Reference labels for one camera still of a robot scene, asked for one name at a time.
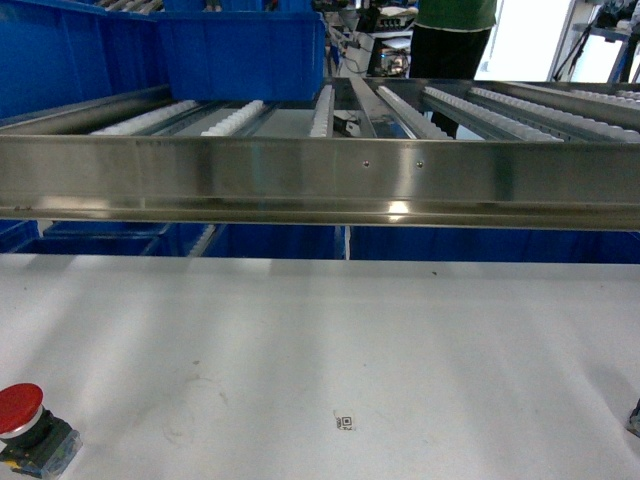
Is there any red emergency stop button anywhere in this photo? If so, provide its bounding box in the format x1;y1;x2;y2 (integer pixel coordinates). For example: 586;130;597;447
1;383;82;479

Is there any blue bin lower shelf right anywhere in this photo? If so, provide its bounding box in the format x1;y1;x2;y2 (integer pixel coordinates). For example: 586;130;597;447
349;227;639;264

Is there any large blue bin upper shelf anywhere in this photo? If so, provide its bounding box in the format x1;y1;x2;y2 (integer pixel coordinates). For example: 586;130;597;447
151;11;325;101

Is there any blue bin lower shelf left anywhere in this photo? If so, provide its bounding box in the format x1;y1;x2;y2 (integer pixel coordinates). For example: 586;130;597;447
1;220;213;257

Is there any white roller track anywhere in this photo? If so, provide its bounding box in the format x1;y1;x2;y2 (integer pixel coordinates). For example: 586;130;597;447
92;100;199;135
200;100;265;137
376;86;451;141
309;85;335;138

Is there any small QR code sticker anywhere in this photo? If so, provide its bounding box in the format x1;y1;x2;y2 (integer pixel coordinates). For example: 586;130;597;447
333;409;356;431

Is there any person in green shirt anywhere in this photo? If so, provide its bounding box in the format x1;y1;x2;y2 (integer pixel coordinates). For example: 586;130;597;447
409;0;497;80

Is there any blue bin upper far left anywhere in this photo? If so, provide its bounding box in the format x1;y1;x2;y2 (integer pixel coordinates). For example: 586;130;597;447
1;1;168;119

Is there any steel shelf front rail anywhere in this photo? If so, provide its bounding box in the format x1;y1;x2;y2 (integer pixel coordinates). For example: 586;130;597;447
1;135;639;231

